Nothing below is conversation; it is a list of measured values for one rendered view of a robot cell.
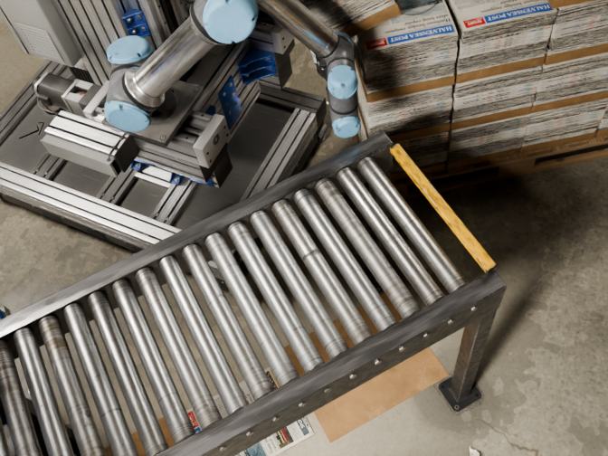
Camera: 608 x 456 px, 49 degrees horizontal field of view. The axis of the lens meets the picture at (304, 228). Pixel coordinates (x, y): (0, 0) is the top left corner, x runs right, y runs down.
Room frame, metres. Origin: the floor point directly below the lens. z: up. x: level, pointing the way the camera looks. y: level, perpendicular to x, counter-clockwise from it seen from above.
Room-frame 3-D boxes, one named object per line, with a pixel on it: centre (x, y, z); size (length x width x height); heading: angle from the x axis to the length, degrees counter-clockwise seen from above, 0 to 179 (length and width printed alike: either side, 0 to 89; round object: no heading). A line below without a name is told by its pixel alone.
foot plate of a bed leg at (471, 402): (0.65, -0.40, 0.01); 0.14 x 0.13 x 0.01; 18
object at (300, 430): (0.69, 0.32, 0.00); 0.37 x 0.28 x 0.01; 108
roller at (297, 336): (0.75, 0.11, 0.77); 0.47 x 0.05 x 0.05; 18
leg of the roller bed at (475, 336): (0.65, -0.40, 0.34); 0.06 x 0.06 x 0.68; 18
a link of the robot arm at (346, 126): (1.21, -0.17, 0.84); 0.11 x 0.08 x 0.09; 177
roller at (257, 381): (0.71, 0.23, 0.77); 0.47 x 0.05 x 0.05; 18
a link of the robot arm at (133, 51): (1.41, 0.36, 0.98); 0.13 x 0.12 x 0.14; 172
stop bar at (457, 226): (0.88, -0.35, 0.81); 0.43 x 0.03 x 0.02; 18
